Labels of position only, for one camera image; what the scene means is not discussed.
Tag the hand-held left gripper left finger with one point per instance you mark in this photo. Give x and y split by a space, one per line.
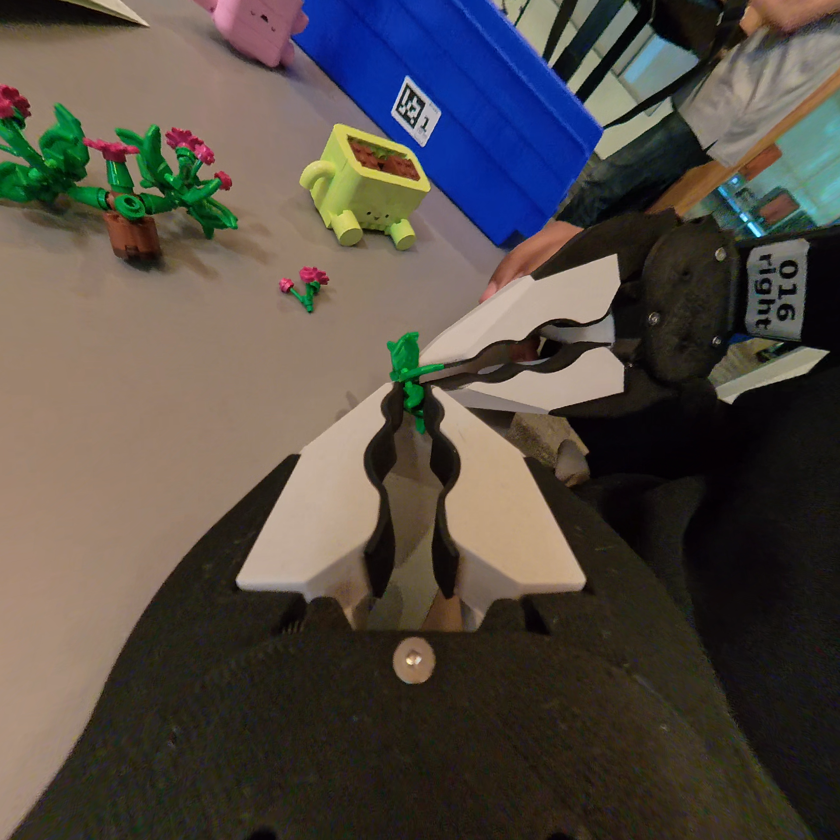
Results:
308 525

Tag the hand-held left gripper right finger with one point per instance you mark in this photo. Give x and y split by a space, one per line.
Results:
512 525

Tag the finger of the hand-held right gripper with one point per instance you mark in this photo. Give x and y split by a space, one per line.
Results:
544 295
564 384

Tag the green toy leaf stem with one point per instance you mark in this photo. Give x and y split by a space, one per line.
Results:
403 358

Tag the pink toy flower sprig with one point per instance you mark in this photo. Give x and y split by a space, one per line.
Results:
313 274

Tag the person's right hand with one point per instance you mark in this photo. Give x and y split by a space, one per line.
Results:
525 256

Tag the blue plastic bin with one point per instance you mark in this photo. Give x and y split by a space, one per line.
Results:
499 131

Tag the lime toy brick pot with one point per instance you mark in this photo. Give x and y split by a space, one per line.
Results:
354 190

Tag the pink toy pot with plant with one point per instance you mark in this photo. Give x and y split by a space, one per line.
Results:
256 29

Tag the green plant with pink flowers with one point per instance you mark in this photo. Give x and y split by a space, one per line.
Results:
65 151

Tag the open instruction booklet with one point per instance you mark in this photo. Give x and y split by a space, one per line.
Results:
118 10

